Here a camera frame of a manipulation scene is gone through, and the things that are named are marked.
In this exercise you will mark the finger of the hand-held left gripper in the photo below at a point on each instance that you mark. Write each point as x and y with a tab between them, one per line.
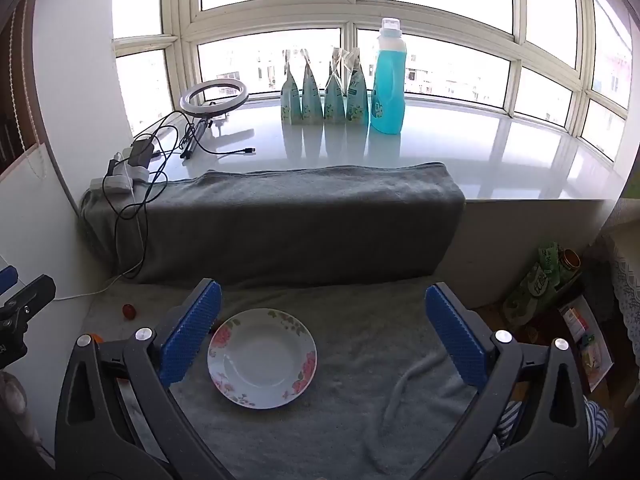
30	297
7	279

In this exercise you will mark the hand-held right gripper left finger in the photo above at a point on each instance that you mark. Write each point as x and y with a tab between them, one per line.
192	330

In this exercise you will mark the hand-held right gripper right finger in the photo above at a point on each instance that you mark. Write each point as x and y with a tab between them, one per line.
455	340

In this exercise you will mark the floral white plate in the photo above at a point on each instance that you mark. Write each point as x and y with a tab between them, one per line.
260	365

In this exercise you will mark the red cherry tomato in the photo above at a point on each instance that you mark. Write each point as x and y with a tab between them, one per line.
129	311

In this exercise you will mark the orange tangerine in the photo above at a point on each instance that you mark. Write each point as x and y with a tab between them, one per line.
97	338

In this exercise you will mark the green tea packet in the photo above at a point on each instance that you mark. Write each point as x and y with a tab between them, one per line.
548	262
527	295

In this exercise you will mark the wooden side table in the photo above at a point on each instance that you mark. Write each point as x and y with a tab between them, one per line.
545	330

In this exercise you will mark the light grey blanket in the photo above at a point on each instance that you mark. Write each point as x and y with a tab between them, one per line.
350	360

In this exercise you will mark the white box with papers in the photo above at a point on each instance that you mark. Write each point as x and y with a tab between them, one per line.
590	345

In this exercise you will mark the jar with gold lid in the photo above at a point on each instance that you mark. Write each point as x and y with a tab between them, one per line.
571	261

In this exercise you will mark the white power strip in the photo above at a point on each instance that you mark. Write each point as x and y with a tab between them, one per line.
117	182

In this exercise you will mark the dark grey blanket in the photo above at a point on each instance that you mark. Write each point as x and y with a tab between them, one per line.
300	230

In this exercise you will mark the person's striped trousers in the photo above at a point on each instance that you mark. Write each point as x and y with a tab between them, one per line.
597	420

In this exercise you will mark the white lace cloth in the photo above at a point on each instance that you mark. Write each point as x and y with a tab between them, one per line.
625	270

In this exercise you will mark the black power adapter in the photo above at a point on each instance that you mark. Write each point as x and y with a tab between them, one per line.
141	151

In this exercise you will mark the white window sill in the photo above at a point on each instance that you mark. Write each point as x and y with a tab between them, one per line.
500	160

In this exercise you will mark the teal refill pouch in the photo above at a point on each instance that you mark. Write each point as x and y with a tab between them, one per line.
334	95
311	95
290	95
357	95

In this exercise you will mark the blue detergent bottle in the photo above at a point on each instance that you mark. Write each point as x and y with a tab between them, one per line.
387	90

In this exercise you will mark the white window frame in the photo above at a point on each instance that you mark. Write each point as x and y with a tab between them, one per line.
350	7

